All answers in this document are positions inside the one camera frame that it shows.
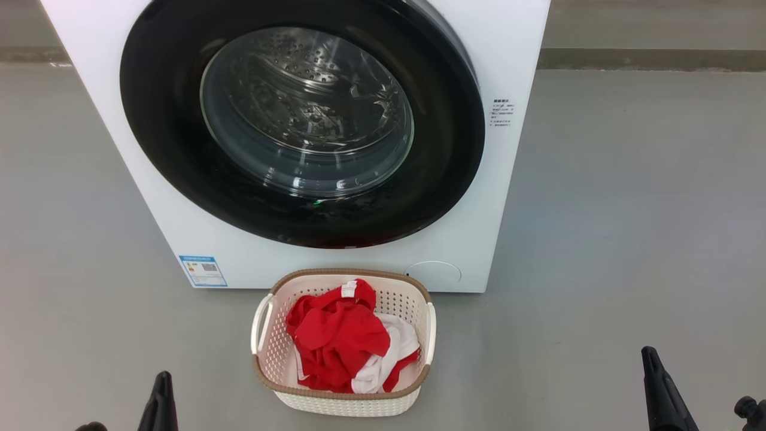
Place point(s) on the round black glass washer door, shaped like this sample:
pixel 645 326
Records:
pixel 161 120

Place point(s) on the stainless steel washing machine drum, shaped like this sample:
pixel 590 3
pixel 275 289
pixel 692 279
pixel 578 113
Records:
pixel 299 90

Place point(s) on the cream laundry basket brown rim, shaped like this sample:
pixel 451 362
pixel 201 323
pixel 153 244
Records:
pixel 275 353

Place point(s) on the red and white garment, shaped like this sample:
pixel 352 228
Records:
pixel 335 341

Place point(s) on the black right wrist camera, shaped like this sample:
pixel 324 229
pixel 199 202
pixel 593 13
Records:
pixel 751 413

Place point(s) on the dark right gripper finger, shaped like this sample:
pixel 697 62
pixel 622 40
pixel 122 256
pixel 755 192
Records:
pixel 664 395

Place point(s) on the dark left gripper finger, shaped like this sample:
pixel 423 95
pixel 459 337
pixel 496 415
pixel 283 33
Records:
pixel 160 407

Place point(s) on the round filter cover panel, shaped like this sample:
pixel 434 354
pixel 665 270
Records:
pixel 434 274

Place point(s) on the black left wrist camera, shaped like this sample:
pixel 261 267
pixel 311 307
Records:
pixel 91 427

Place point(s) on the blue energy label sticker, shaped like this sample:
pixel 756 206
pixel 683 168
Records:
pixel 203 271

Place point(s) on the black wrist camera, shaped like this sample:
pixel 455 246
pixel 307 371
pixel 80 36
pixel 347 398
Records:
pixel 91 427
pixel 751 413

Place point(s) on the white front-load washing machine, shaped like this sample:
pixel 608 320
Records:
pixel 329 263

